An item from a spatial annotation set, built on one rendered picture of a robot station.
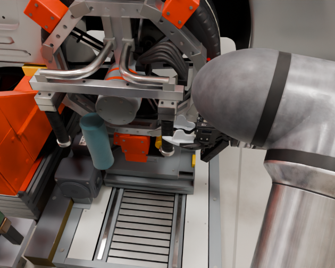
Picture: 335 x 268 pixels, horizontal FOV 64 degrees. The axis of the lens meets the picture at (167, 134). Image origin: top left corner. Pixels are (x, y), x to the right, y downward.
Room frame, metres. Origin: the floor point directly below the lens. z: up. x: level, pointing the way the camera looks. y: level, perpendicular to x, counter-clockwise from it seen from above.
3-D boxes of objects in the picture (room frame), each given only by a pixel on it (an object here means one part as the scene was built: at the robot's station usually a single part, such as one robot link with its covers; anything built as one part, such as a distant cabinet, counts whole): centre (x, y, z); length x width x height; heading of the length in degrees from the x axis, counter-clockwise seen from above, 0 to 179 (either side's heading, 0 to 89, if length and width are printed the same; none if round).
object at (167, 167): (0.96, 0.13, 0.32); 0.40 x 0.30 x 0.28; 84
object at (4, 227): (0.36, 0.53, 0.59); 0.04 x 0.04 x 0.04; 84
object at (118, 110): (0.72, 0.15, 0.85); 0.21 x 0.14 x 0.14; 174
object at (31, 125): (0.92, 0.60, 0.69); 0.52 x 0.17 x 0.35; 174
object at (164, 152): (0.53, 0.00, 0.83); 0.04 x 0.04 x 0.16
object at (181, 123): (0.56, -0.04, 0.85); 0.09 x 0.03 x 0.06; 75
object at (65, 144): (0.57, 0.34, 0.83); 0.04 x 0.04 x 0.16
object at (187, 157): (0.95, 0.09, 0.13); 0.50 x 0.36 x 0.10; 84
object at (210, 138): (0.52, -0.14, 0.86); 0.12 x 0.08 x 0.09; 84
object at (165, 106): (0.56, 0.00, 0.93); 0.09 x 0.05 x 0.05; 174
